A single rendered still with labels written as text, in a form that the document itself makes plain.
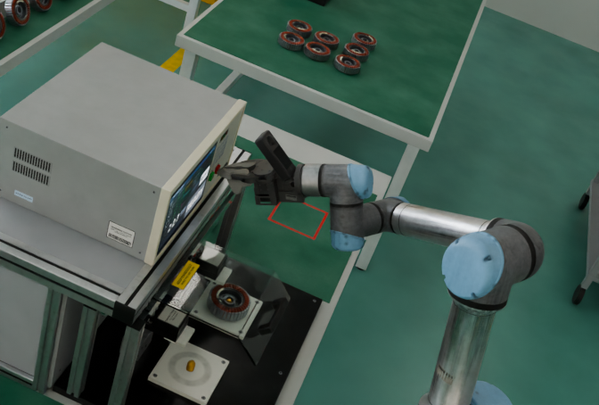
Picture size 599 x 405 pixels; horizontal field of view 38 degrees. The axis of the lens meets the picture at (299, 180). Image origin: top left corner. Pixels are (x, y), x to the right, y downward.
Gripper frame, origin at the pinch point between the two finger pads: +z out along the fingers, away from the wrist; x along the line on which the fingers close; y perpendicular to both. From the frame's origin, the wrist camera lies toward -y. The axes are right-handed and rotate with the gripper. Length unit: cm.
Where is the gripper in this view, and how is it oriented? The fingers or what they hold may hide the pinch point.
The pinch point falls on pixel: (221, 169)
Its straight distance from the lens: 203.2
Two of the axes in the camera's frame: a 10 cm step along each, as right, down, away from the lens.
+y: 1.3, 8.7, 4.7
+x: 3.0, -4.9, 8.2
